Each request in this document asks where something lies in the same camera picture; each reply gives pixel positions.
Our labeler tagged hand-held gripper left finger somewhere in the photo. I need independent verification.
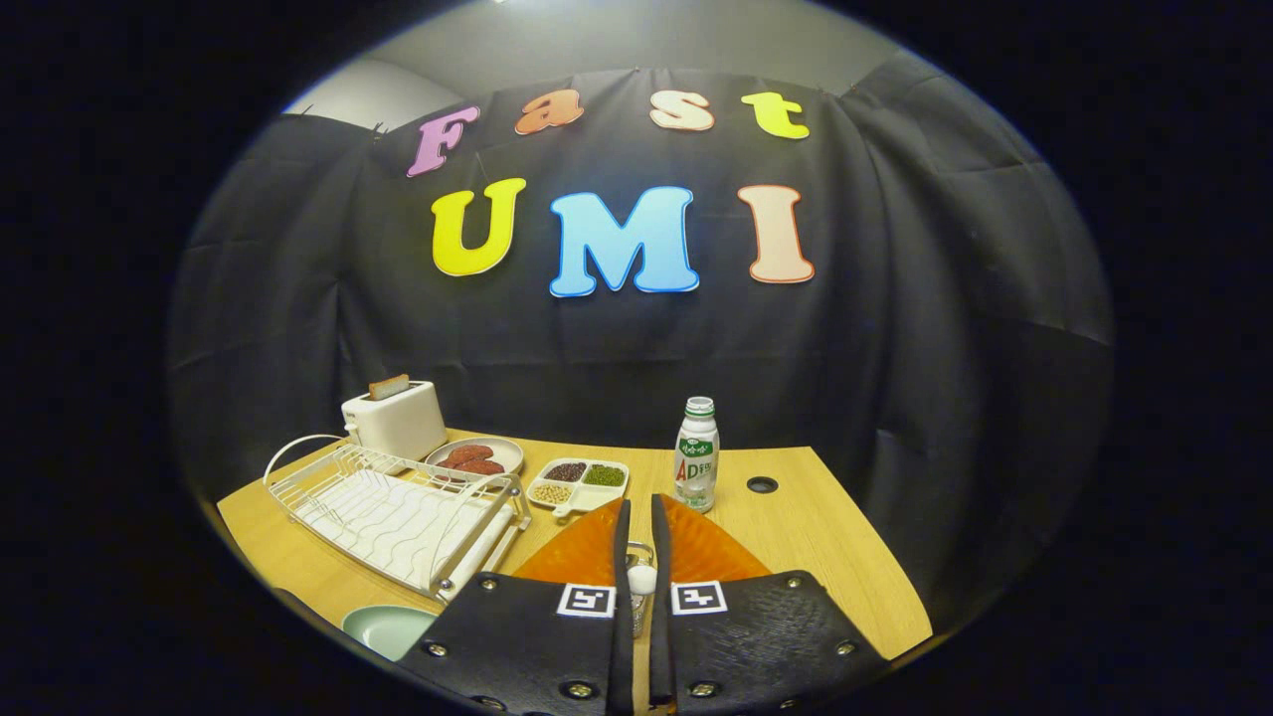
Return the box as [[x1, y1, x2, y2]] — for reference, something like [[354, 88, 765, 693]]
[[398, 499, 635, 716]]

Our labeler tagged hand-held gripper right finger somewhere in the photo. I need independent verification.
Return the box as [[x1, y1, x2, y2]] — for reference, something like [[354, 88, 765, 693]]
[[648, 494, 889, 716]]

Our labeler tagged white wire dish rack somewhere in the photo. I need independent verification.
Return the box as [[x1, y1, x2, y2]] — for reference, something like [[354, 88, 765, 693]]
[[263, 434, 533, 604]]

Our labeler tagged pale green plate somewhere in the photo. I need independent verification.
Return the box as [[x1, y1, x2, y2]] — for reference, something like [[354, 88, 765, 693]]
[[341, 605, 439, 662]]

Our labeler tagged beige round plate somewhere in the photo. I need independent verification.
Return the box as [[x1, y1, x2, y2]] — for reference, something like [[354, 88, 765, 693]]
[[423, 437, 525, 480]]

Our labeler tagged white compartment tray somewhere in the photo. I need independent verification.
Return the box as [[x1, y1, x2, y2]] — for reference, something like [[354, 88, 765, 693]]
[[525, 457, 631, 523]]

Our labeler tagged white green drink bottle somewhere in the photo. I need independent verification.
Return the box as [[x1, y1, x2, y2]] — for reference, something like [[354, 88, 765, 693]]
[[673, 397, 721, 514]]

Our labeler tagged white drip tray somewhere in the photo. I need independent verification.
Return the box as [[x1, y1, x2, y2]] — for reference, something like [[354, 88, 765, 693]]
[[293, 472, 510, 598]]

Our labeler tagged white toaster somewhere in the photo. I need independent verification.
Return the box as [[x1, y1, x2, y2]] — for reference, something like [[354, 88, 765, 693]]
[[341, 381, 449, 463]]

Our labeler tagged black backdrop cloth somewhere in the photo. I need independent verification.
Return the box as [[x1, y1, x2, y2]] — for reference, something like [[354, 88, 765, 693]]
[[167, 50, 1115, 637]]

